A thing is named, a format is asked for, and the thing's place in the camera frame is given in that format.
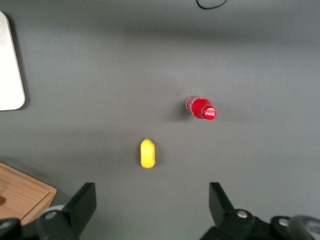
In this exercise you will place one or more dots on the red cola bottle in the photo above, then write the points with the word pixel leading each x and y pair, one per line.
pixel 200 108

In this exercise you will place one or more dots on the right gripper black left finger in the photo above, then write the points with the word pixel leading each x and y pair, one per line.
pixel 75 215

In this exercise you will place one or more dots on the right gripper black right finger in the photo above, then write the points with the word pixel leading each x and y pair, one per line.
pixel 225 220

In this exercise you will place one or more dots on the yellow lemon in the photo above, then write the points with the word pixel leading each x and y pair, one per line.
pixel 148 155

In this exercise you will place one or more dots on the cream plastic tray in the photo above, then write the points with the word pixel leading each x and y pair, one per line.
pixel 10 70

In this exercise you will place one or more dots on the wooden drawer cabinet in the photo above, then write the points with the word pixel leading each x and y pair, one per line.
pixel 22 195

